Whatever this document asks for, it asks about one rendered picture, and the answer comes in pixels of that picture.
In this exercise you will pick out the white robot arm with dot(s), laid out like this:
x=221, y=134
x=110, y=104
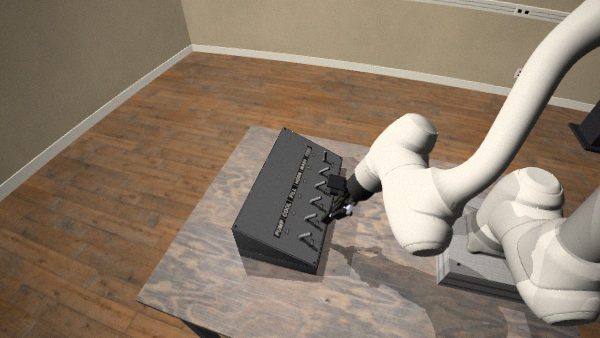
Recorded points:
x=556, y=265

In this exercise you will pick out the black switch console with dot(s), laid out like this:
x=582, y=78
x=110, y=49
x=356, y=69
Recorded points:
x=276, y=220

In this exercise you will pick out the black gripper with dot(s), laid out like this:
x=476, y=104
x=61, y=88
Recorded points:
x=340, y=209

